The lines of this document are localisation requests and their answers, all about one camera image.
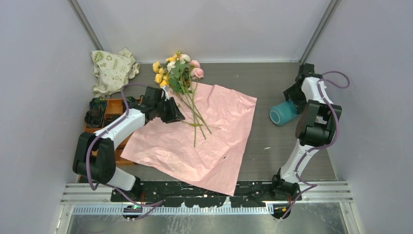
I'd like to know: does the aluminium slotted rail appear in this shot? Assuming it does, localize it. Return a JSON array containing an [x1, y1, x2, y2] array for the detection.
[[72, 204, 274, 215]]

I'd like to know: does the pink wrapping paper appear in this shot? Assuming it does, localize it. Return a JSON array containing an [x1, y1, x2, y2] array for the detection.
[[121, 83, 257, 196]]

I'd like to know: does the orange compartment tray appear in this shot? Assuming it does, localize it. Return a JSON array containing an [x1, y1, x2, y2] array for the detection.
[[84, 99, 136, 166]]

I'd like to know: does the teal cylindrical vase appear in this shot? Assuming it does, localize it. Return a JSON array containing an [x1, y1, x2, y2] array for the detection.
[[269, 100, 299, 126]]

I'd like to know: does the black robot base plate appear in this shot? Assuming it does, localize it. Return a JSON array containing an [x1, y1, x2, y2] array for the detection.
[[124, 179, 301, 208]]

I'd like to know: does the dark rolled fabric middle-left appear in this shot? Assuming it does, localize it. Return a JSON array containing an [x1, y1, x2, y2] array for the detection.
[[84, 109, 104, 128]]

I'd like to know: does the artificial flower bouquet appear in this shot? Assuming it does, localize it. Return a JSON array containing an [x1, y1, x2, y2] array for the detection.
[[152, 51, 212, 147]]

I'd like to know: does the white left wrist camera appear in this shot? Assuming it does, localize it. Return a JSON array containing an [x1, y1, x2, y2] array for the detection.
[[163, 89, 170, 100]]

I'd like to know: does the dark rolled fabric top-left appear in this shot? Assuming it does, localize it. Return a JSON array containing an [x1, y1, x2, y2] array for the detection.
[[89, 97, 107, 113]]

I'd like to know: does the dark rolled fabric top-right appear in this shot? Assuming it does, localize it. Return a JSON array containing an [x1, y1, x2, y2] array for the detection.
[[121, 96, 139, 113]]

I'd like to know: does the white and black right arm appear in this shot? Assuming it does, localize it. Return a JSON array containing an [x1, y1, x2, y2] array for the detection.
[[269, 63, 342, 200]]

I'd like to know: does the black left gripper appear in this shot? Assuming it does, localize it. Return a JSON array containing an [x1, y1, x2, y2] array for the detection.
[[154, 97, 185, 123]]

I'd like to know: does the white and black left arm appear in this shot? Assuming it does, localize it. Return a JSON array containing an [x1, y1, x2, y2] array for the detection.
[[72, 87, 185, 201]]

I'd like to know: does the printed cream cloth bag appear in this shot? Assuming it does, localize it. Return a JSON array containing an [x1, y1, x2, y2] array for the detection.
[[91, 48, 140, 98]]

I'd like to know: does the dark rolled fabric middle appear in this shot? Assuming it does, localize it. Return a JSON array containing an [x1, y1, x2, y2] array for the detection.
[[103, 115, 120, 127]]

